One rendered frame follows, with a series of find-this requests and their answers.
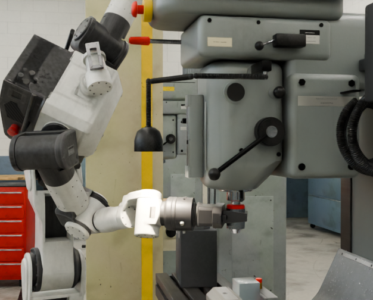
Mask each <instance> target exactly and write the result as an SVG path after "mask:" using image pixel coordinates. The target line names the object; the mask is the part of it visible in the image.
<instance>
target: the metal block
mask: <svg viewBox="0 0 373 300"><path fill-rule="evenodd" d="M232 290H233V291H234V292H235V293H236V294H237V295H238V296H239V297H240V298H241V299H242V300H260V283H259V282H258V281H257V280H256V279H254V278H253V277H241V278H232Z"/></svg>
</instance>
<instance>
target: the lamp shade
mask: <svg viewBox="0 0 373 300"><path fill-rule="evenodd" d="M134 152H163V138H162V136H161V133H160V131H159V130H157V129H156V128H155V127H152V126H145V127H142V128H141V129H139V130H138V131H137V133H136V136H135V139H134Z"/></svg>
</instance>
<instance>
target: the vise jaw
mask: <svg viewBox="0 0 373 300"><path fill-rule="evenodd" d="M206 300H242V299H241V298H240V297H239V296H238V295H237V294H236V293H235V292H234V291H233V290H232V289H231V288H229V287H214V288H213V289H211V290H210V291H209V292H208V293H207V294H206Z"/></svg>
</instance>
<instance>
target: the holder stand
mask: <svg viewBox="0 0 373 300"><path fill-rule="evenodd" d="M176 274H177V277H178V280H179V283H180V286H181V287H182V288H200V287H216V286H217V230H216V229H215V228H212V227H207V226H200V227H197V225H196V226H195V227H194V231H193V232H190V231H185V233H183V231H176Z"/></svg>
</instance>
